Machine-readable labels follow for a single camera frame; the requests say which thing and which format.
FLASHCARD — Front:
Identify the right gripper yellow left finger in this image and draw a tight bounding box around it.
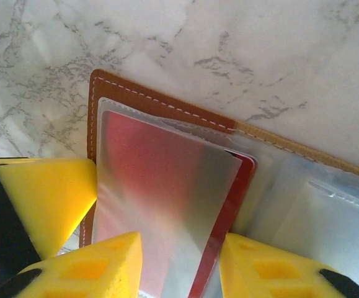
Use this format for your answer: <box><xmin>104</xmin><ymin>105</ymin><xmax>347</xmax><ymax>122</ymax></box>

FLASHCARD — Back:
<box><xmin>0</xmin><ymin>231</ymin><xmax>144</xmax><ymax>298</ymax></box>

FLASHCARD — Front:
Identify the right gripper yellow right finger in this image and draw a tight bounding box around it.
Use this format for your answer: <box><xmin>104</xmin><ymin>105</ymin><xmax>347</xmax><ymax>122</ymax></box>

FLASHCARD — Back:
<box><xmin>218</xmin><ymin>232</ymin><xmax>359</xmax><ymax>298</ymax></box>

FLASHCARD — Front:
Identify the brown leather card holder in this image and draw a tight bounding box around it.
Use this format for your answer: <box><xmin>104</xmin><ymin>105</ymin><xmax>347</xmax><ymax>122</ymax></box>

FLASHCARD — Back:
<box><xmin>78</xmin><ymin>68</ymin><xmax>359</xmax><ymax>298</ymax></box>

